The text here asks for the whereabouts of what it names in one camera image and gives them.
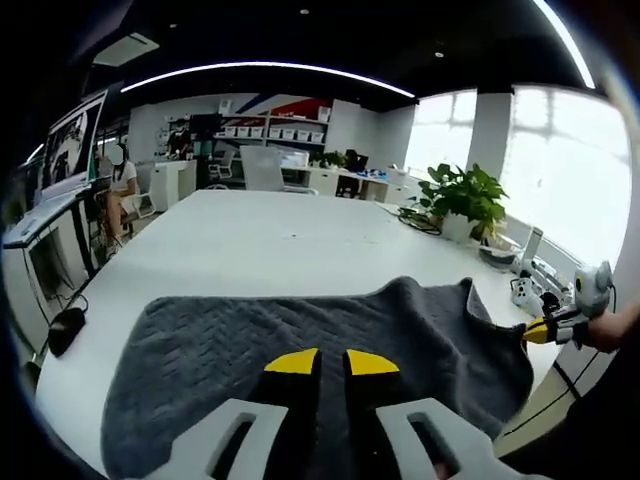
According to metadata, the grey towel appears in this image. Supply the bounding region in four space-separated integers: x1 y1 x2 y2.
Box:
99 275 536 480

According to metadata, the person's right hand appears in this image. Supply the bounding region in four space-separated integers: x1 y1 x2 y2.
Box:
586 304 640 354

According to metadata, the white upright device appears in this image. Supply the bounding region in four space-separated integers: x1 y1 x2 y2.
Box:
519 227 545 274

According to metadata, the white rimmed dark tray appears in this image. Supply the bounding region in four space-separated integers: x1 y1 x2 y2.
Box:
478 244 517 272

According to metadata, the large window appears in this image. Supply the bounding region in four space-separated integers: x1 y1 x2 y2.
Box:
404 84 631 266

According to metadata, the potted green plant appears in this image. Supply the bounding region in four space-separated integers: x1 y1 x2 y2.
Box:
417 162 510 244

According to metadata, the black rounded floor object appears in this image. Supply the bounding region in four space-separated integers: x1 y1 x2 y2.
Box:
47 307 88 359

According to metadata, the black laptop stand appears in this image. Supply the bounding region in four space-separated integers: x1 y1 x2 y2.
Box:
24 192 104 304

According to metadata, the black office chair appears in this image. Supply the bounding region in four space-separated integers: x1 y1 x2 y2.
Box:
344 148 371 199

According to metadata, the ceiling light strip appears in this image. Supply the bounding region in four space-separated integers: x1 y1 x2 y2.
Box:
532 0 597 91
121 60 417 99

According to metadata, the white cabinet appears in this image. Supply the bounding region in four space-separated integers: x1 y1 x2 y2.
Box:
149 158 199 211

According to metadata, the white office desk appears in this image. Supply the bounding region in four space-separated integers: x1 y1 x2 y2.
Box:
279 164 401 204

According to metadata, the small green desk plant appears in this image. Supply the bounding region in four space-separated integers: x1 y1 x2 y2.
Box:
312 150 348 169

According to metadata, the white office chair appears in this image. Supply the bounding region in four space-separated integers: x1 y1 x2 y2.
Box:
238 144 321 197

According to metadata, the white shelf with storage bins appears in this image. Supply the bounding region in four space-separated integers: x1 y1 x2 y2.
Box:
214 97 334 151

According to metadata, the black monitor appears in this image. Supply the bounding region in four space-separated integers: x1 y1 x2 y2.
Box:
189 113 223 133

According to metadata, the white laptop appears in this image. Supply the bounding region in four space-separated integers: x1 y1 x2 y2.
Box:
2 89 109 249

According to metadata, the ceiling air conditioner unit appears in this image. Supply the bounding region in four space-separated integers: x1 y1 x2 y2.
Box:
92 32 161 69

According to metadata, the black cable bundle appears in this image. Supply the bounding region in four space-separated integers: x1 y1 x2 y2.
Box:
398 206 443 237

